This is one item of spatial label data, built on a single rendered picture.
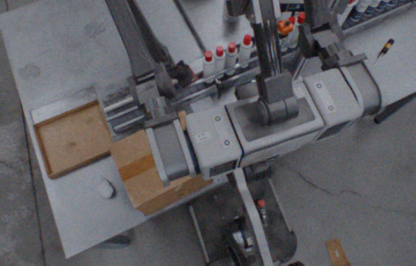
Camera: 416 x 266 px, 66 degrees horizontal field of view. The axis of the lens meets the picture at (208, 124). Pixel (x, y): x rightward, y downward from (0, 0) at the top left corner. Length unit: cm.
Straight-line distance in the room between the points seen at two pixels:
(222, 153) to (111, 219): 82
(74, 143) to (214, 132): 94
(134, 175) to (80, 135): 50
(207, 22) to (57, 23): 79
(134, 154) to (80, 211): 43
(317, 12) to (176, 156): 54
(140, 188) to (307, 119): 61
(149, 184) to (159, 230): 113
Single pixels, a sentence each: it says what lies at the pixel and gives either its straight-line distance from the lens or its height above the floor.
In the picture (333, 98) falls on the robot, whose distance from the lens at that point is 80.
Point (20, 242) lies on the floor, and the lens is 250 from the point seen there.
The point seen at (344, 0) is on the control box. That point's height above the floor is 135.
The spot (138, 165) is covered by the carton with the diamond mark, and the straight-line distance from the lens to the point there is 113.
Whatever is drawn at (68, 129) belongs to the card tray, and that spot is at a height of 83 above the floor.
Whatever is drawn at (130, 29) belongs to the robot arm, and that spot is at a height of 152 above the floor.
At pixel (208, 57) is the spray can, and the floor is 108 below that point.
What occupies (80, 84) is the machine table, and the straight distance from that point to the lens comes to 167.
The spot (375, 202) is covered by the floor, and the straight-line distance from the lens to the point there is 248.
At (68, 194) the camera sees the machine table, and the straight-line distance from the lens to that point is 150.
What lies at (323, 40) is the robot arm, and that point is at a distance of 94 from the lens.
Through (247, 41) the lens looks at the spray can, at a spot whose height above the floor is 108.
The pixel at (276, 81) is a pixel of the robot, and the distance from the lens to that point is 66.
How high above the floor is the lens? 219
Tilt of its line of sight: 68 degrees down
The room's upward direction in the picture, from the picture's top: 1 degrees clockwise
